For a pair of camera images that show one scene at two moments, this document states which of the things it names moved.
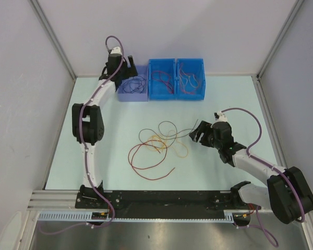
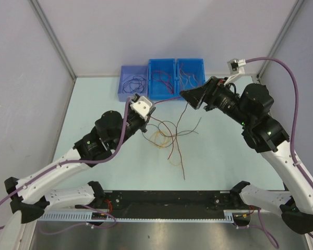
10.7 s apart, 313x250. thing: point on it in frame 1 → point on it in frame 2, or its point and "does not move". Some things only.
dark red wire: [164, 77] does not move
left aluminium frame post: [39, 10] does not move
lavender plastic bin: [135, 88] does not move
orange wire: [165, 137] → [170, 148]
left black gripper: [130, 72] → [144, 122]
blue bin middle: [162, 79] does not move
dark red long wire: [145, 144] → [176, 127]
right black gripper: [195, 134] → [210, 91]
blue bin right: [191, 79] does not move
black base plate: [160, 204] does not move
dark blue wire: [137, 83] does not move
